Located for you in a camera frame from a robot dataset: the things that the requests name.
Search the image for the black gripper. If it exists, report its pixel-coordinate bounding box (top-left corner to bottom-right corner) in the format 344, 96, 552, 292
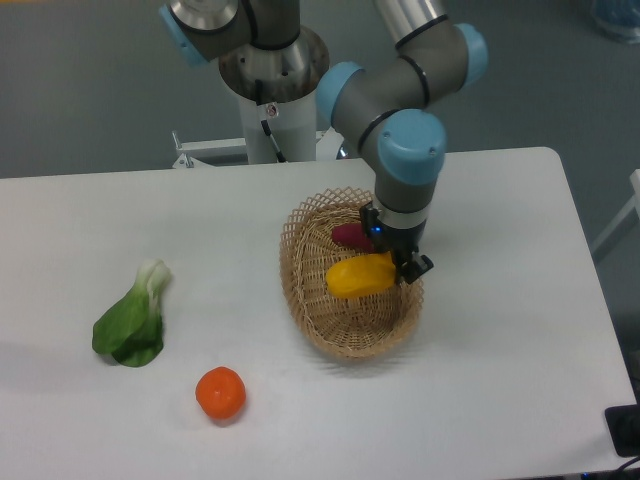
359, 201, 433, 284

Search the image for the yellow mango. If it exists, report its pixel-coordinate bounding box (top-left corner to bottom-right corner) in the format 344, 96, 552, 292
326, 253, 396, 299

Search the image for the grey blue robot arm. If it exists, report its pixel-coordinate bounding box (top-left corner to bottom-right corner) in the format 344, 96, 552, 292
159, 1, 488, 283

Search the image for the woven wicker basket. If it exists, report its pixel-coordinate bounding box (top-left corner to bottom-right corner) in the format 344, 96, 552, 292
279, 187, 424, 359

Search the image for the purple sweet potato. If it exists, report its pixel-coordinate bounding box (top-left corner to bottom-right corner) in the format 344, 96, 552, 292
331, 223, 375, 254

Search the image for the orange tangerine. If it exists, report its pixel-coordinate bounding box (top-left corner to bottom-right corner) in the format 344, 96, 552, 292
195, 366, 246, 420

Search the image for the green bok choy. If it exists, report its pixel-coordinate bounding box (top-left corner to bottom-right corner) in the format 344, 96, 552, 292
91, 259, 172, 368

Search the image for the black device at table edge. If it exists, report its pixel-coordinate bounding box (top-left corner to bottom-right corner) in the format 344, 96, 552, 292
604, 404, 639, 457

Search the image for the blue object top right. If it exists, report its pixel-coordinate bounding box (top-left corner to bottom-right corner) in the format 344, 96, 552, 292
591, 0, 639, 44

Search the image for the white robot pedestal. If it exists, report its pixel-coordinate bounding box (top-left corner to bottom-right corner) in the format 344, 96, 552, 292
172, 26, 347, 169

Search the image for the black cable on pedestal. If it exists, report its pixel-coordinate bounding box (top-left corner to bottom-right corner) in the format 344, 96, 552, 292
253, 78, 289, 164

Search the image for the white frame at right edge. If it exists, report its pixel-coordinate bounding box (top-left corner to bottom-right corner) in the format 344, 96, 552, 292
590, 169, 639, 264

